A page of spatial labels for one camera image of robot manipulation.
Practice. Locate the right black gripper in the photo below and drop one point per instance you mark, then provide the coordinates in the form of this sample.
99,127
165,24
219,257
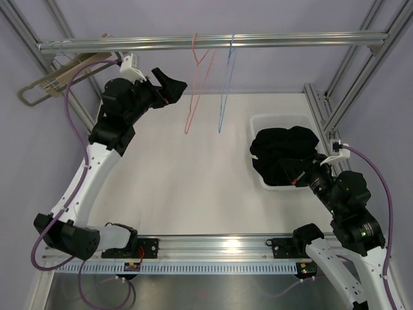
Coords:
312,165

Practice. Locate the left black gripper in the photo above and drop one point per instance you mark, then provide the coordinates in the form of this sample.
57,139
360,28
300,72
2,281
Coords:
170,93

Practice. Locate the black t shirt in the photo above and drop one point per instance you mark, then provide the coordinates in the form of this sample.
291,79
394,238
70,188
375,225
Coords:
273,149

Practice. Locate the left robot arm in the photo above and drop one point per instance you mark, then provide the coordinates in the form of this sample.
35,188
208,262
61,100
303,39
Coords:
65,227

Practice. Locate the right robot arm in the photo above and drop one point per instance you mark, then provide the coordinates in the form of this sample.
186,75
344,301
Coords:
345,197

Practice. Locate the white plastic basket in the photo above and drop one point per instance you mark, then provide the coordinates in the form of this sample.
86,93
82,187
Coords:
287,121

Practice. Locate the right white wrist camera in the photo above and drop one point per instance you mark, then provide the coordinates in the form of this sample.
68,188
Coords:
340,152

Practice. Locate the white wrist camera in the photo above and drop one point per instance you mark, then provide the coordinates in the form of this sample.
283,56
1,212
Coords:
340,152
129,68

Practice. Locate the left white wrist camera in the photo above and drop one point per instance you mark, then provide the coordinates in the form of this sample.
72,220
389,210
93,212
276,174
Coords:
129,68

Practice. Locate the pink wire hanger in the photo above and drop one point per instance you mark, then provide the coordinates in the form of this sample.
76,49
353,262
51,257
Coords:
198,84

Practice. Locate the aluminium hanging rail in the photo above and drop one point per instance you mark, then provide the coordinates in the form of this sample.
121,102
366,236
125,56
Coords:
125,44

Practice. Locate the aluminium frame structure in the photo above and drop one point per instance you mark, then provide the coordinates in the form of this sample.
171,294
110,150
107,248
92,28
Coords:
402,20

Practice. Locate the blue wire hanger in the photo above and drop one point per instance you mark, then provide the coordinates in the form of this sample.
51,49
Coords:
231,59

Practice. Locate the front aluminium rail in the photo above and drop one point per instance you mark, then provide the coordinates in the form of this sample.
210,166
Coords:
206,248

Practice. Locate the white slotted cable duct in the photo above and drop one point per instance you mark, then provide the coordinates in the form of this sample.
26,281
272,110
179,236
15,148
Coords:
179,268

